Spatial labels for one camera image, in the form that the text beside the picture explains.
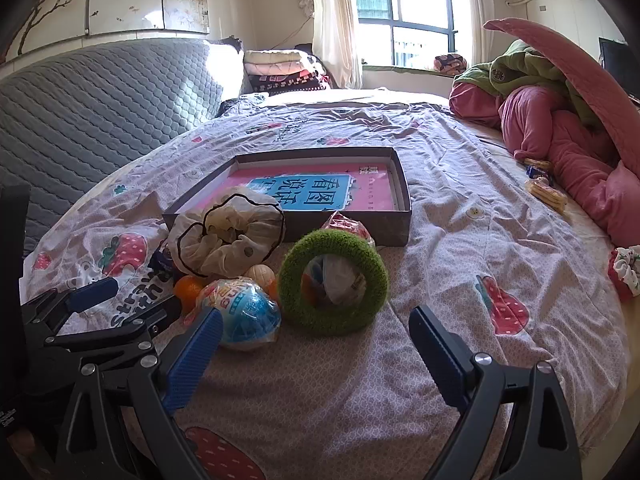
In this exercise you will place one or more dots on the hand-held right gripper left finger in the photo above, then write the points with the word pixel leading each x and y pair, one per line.
pixel 192 360

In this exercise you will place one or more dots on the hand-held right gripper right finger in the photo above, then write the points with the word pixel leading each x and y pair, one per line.
pixel 440 355

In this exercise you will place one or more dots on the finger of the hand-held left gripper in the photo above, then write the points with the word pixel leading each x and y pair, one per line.
pixel 145 322
pixel 95 292

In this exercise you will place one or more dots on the orange tangerine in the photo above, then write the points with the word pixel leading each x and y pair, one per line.
pixel 187 290

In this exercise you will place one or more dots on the blue cookie packet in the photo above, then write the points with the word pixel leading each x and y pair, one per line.
pixel 160 261

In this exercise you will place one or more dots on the large toy egg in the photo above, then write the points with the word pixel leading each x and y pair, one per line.
pixel 250 315

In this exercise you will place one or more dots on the walnut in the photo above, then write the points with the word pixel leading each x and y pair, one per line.
pixel 260 275

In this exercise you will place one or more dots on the grey cardboard box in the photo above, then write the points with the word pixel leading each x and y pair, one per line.
pixel 397 225

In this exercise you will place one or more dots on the small toy egg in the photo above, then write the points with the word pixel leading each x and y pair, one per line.
pixel 345 225

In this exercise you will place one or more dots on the grey quilted headboard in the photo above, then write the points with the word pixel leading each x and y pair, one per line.
pixel 100 110

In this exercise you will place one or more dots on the pink book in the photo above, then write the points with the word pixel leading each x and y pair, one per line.
pixel 372 190

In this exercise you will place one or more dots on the yellow biscuit packet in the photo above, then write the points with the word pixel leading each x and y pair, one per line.
pixel 547 194
pixel 539 164

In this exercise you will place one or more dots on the blue snack packet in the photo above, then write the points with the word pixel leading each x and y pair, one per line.
pixel 537 172

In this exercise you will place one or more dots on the dark cloth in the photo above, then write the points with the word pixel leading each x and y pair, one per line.
pixel 235 104

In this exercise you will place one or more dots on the pile of pink green bedding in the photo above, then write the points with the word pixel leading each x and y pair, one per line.
pixel 575 160

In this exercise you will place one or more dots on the dark patterned folded blanket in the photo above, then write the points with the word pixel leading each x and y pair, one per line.
pixel 285 82

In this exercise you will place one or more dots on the floral painted wardrobe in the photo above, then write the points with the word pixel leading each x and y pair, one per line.
pixel 125 0

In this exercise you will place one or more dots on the patterned folded cloth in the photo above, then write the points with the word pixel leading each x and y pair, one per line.
pixel 450 63

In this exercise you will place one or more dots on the stack of folded blankets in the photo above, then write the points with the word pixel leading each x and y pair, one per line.
pixel 280 60

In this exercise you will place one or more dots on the green blanket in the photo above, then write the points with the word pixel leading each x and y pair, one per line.
pixel 525 65

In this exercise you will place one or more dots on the pink quilted bedspread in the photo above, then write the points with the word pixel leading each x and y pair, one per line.
pixel 590 75

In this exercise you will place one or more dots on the black television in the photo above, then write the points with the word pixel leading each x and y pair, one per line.
pixel 620 65

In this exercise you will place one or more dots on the window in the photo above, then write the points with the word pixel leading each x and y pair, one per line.
pixel 415 10

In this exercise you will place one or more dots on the cream curtain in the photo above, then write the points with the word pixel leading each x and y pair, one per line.
pixel 472 0
pixel 332 20

